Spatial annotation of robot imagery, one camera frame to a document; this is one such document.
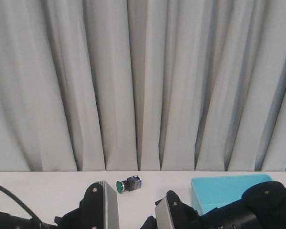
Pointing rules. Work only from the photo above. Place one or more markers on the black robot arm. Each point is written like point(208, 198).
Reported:
point(8, 221)
point(262, 206)

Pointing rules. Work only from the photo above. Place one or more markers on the light blue plastic box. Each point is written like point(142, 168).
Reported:
point(215, 192)

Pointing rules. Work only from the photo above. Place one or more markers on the grey pleated curtain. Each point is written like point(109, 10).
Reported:
point(142, 85)

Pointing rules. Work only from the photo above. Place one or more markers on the green push button switch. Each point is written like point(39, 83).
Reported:
point(130, 184)

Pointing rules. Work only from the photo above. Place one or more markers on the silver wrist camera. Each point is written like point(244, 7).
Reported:
point(172, 213)

